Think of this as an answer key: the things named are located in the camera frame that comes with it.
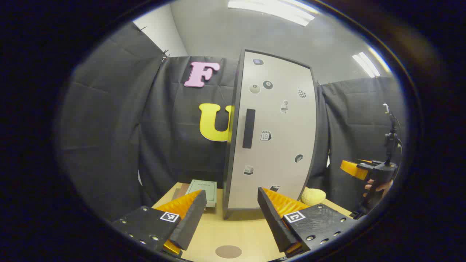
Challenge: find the black door handle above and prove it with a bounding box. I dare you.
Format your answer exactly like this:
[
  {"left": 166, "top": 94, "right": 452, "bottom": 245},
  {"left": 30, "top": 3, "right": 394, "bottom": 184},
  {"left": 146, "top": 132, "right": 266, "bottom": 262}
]
[{"left": 242, "top": 108, "right": 256, "bottom": 149}]

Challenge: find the small ceiling light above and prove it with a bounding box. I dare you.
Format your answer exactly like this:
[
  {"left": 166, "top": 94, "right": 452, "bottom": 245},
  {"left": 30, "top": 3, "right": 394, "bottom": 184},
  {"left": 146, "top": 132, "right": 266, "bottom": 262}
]
[{"left": 352, "top": 52, "right": 381, "bottom": 78}]

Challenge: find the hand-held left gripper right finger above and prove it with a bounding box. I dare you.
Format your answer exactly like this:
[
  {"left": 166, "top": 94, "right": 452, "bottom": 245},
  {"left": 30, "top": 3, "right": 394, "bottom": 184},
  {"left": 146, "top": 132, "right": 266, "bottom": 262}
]
[{"left": 257, "top": 187, "right": 359, "bottom": 257}]

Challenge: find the black backdrop cloth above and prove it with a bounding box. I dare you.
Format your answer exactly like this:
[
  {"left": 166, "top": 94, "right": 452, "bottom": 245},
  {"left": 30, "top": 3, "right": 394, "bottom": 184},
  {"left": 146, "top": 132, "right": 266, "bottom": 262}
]
[{"left": 58, "top": 22, "right": 406, "bottom": 222}]

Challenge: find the green book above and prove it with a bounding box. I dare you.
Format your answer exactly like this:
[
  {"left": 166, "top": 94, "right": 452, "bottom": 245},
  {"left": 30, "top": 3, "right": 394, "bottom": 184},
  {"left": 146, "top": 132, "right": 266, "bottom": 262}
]
[{"left": 185, "top": 179, "right": 217, "bottom": 208}]

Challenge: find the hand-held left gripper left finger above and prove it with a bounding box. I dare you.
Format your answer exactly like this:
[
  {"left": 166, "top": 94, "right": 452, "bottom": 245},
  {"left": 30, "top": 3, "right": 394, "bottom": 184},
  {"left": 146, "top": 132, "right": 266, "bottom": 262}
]
[{"left": 111, "top": 189, "right": 208, "bottom": 257}]

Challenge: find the grey cabinet door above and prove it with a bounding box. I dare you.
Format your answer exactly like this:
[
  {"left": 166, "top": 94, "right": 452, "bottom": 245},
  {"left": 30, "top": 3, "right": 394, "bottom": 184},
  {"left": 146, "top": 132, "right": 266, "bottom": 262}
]
[{"left": 228, "top": 51, "right": 317, "bottom": 210}]

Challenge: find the long ceiling light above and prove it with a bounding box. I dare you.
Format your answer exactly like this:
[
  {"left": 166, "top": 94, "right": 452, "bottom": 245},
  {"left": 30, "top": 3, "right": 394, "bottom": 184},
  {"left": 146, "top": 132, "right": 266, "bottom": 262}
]
[{"left": 228, "top": 0, "right": 315, "bottom": 27}]

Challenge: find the round brown coaster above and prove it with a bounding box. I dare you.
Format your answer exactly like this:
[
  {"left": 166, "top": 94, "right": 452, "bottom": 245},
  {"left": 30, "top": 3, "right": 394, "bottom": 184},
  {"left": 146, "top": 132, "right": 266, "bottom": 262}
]
[{"left": 215, "top": 245, "right": 242, "bottom": 259}]

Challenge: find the yellow plush toy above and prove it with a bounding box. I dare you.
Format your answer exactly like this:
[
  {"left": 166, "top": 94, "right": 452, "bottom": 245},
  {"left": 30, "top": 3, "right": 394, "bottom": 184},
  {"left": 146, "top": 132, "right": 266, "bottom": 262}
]
[{"left": 301, "top": 187, "right": 327, "bottom": 206}]

